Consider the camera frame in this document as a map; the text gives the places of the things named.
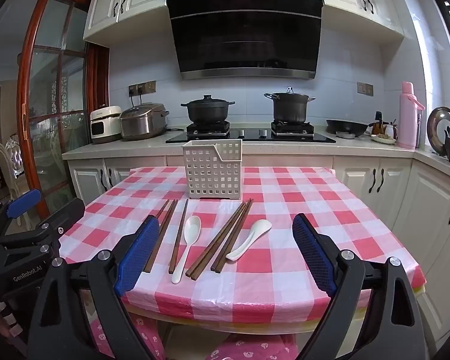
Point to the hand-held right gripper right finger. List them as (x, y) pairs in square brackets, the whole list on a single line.
[(315, 255)]

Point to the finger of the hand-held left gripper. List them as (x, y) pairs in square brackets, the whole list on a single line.
[(22, 202), (67, 213)]

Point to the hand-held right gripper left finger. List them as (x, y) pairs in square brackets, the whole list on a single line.
[(138, 255)]

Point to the white ceramic soup spoon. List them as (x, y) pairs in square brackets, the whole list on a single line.
[(257, 230)]

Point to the white perforated plastic basket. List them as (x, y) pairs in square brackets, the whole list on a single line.
[(213, 168)]

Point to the white ornate dining chair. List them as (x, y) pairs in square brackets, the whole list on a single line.
[(9, 165)]

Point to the red white checkered tablecloth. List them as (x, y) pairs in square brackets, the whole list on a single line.
[(285, 202)]

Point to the pink floral seat cushion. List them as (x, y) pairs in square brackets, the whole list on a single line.
[(142, 333), (251, 348)]

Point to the wooden framed glass door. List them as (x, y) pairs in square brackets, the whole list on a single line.
[(24, 120)]

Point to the white small cooking appliance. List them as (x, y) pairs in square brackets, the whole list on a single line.
[(105, 123)]

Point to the silver rice cooker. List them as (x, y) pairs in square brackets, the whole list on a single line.
[(142, 122)]

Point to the white kitchen base cabinets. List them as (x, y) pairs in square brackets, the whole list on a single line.
[(427, 187)]

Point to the black frying pan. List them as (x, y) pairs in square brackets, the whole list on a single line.
[(347, 126)]

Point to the black gas cooktop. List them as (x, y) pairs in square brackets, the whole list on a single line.
[(247, 135)]

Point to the black stock pot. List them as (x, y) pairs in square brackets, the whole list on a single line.
[(290, 107)]

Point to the dark condiment bottle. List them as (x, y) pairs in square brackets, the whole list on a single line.
[(378, 118)]

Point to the black casserole pot with lid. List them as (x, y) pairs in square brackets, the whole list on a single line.
[(208, 110)]

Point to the pink thermos bottle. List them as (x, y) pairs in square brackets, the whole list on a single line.
[(407, 120)]

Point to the round metal pot lid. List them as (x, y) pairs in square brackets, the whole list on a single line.
[(438, 127)]

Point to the black range hood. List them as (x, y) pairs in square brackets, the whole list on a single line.
[(243, 33)]

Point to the triple wall socket panel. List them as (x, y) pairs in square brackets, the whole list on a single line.
[(142, 88)]

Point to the single wall socket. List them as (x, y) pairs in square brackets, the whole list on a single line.
[(365, 88)]

